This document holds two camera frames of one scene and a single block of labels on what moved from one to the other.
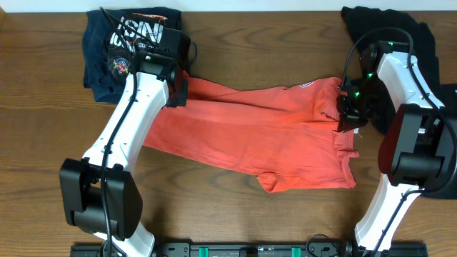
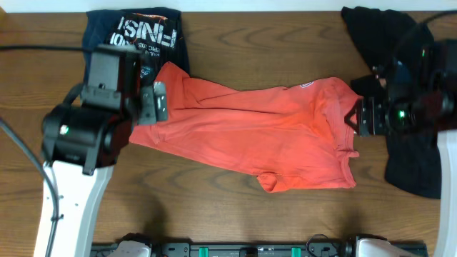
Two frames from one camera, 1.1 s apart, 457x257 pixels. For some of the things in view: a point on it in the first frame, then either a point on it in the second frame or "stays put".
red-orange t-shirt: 288,136 stays put
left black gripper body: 181,100 -> 152,107
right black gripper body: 356,110 -> 375,113
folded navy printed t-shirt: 111,39 stays put
